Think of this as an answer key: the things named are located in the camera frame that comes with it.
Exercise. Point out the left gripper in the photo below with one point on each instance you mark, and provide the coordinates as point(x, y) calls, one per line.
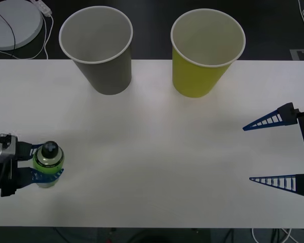
point(8, 179)

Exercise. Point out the green plastic bottle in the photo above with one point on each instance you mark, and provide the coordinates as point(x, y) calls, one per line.
point(49, 159)

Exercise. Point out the grey floor plate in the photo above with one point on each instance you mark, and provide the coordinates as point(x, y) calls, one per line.
point(302, 54)

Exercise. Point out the grey waste bin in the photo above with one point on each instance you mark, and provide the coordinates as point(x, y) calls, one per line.
point(109, 76)

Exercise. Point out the yellow-green waste bin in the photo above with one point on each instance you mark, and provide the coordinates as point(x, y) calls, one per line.
point(192, 76)

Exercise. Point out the white round disc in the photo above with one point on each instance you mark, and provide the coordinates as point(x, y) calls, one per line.
point(22, 22)

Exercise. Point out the white power strip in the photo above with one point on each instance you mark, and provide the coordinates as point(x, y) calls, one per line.
point(43, 6)

